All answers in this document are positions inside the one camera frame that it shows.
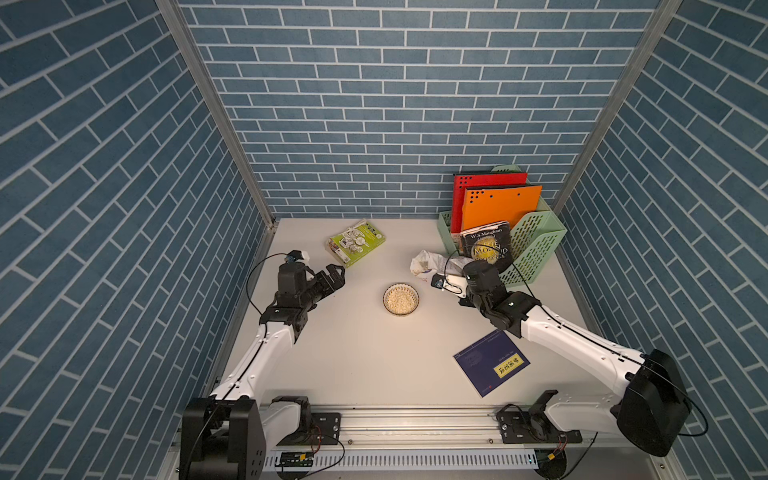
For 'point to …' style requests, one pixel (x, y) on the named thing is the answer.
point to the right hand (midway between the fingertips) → (469, 272)
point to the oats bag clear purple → (426, 261)
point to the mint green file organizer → (445, 227)
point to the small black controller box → (296, 459)
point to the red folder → (461, 182)
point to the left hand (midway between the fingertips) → (341, 273)
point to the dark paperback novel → (489, 244)
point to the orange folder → (485, 205)
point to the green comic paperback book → (356, 241)
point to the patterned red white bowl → (400, 298)
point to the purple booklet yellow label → (491, 361)
